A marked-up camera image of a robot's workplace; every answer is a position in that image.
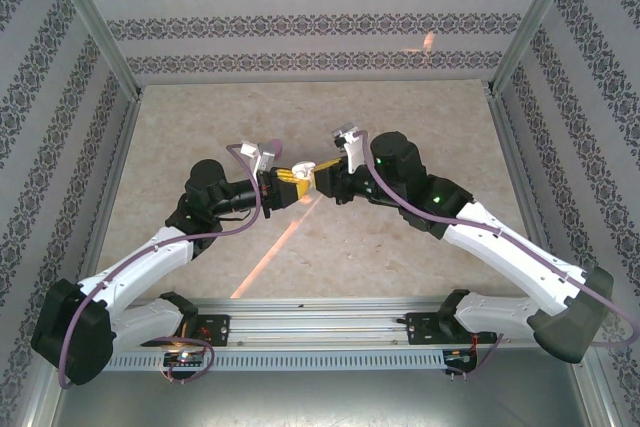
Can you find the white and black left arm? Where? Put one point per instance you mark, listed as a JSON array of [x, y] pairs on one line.
[[140, 267]]

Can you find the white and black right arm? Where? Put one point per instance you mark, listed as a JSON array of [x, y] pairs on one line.
[[500, 257]]

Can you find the small circuit board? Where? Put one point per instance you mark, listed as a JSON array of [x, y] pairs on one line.
[[182, 358], [457, 356]]

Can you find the grey metal base sheet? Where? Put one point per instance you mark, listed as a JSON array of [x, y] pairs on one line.
[[320, 402]]

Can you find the aluminium side frame rail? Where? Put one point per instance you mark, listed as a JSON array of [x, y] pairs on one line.
[[524, 197], [111, 197]]

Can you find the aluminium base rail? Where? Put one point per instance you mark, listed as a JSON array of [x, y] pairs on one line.
[[320, 322]]

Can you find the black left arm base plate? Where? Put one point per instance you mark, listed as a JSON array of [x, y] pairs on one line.
[[215, 329]]

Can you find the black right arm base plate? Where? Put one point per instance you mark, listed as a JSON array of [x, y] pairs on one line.
[[422, 329]]

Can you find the aluminium frame post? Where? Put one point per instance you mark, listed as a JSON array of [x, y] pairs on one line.
[[532, 22], [96, 22]]

